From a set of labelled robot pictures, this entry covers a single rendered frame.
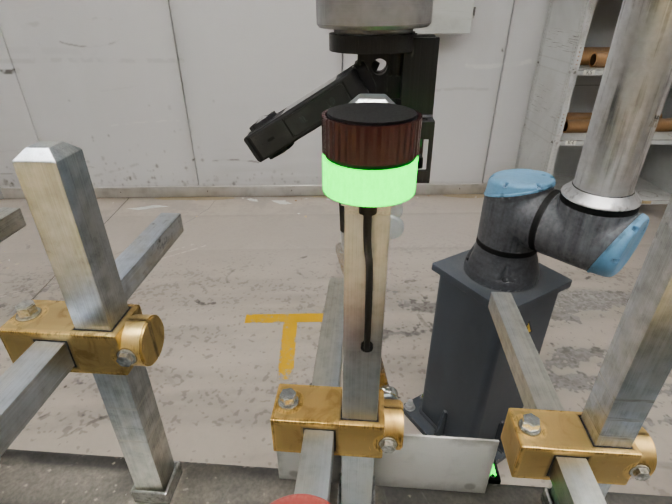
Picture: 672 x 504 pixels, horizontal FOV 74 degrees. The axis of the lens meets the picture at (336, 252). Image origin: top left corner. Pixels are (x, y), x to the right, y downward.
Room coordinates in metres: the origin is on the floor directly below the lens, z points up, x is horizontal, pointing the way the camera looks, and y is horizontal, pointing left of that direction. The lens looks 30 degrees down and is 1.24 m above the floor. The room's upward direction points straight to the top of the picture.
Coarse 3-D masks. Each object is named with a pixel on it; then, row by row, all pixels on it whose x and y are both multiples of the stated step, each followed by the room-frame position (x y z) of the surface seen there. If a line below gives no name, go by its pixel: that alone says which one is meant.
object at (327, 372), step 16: (336, 288) 0.54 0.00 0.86; (336, 304) 0.50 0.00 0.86; (336, 320) 0.47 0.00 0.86; (320, 336) 0.44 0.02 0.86; (336, 336) 0.44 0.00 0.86; (320, 352) 0.41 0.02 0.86; (336, 352) 0.41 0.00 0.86; (320, 368) 0.38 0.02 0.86; (336, 368) 0.38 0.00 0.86; (320, 384) 0.36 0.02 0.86; (336, 384) 0.36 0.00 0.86; (304, 432) 0.29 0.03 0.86; (320, 432) 0.29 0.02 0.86; (304, 448) 0.27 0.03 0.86; (320, 448) 0.27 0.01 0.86; (304, 464) 0.26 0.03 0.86; (320, 464) 0.26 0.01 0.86; (304, 480) 0.24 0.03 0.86; (320, 480) 0.24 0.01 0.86; (320, 496) 0.23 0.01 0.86
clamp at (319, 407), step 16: (288, 384) 0.35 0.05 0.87; (304, 400) 0.32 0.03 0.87; (320, 400) 0.32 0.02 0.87; (336, 400) 0.32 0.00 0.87; (384, 400) 0.33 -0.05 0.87; (400, 400) 0.33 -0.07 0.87; (272, 416) 0.30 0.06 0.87; (288, 416) 0.30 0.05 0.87; (304, 416) 0.30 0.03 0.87; (320, 416) 0.30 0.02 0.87; (336, 416) 0.30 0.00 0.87; (384, 416) 0.31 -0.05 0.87; (400, 416) 0.31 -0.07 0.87; (272, 432) 0.30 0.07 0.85; (288, 432) 0.30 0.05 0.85; (336, 432) 0.29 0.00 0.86; (352, 432) 0.29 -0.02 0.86; (368, 432) 0.29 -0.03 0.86; (384, 432) 0.29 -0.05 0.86; (400, 432) 0.29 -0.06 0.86; (288, 448) 0.30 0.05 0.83; (336, 448) 0.29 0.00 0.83; (352, 448) 0.29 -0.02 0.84; (368, 448) 0.29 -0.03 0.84; (384, 448) 0.28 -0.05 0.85; (400, 448) 0.29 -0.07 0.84
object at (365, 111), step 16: (336, 112) 0.27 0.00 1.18; (352, 112) 0.27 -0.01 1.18; (368, 112) 0.27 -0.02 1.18; (384, 112) 0.27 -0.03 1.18; (400, 112) 0.27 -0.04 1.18; (416, 112) 0.27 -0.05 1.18; (352, 208) 0.30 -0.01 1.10; (368, 208) 0.26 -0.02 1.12; (384, 208) 0.30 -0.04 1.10; (368, 224) 0.26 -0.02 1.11; (368, 240) 0.27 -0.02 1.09; (368, 256) 0.27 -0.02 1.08; (368, 272) 0.29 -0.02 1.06; (368, 288) 0.29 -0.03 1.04; (368, 304) 0.29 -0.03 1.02; (368, 320) 0.29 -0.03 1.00; (368, 336) 0.29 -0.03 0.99
